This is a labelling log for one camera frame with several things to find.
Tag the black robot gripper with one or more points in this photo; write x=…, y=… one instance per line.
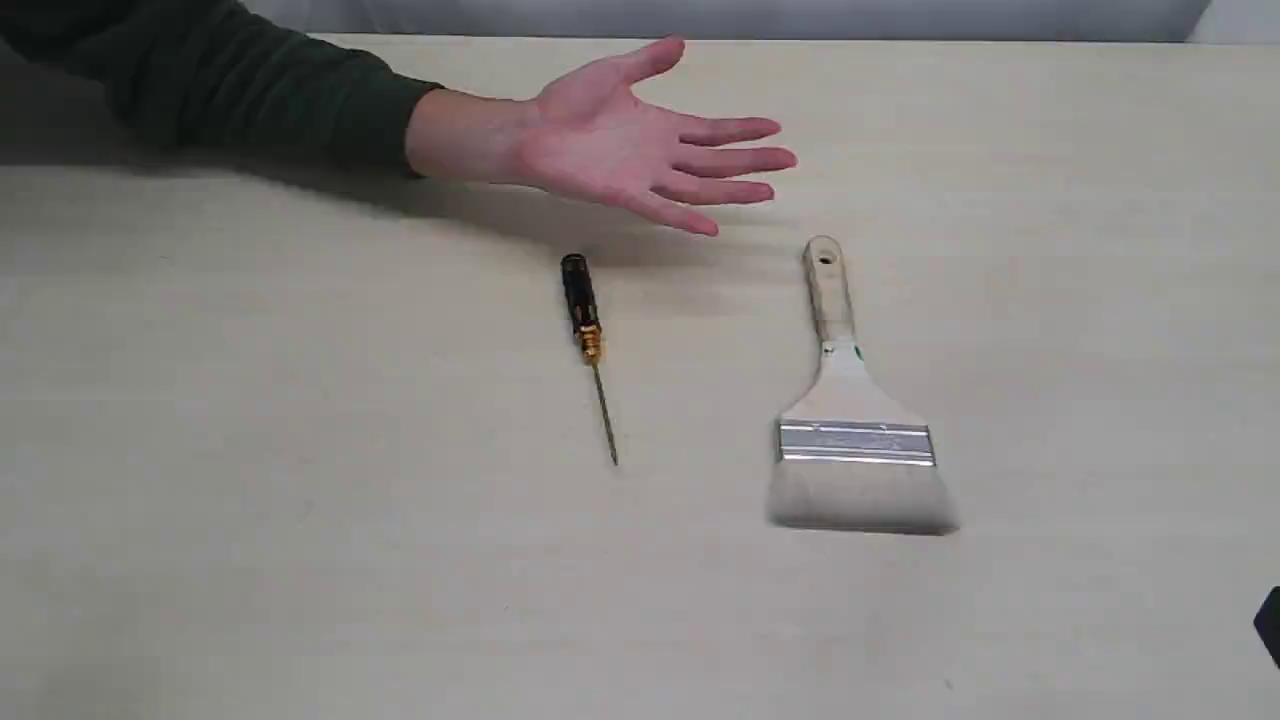
x=1267, y=624

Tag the wide wooden paint brush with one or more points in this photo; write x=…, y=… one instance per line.
x=850, y=457

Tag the open bare human hand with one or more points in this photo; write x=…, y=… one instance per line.
x=589, y=137

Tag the black and gold screwdriver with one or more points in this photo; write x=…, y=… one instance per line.
x=587, y=329

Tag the forearm in dark green sleeve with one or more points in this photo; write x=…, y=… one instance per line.
x=212, y=75

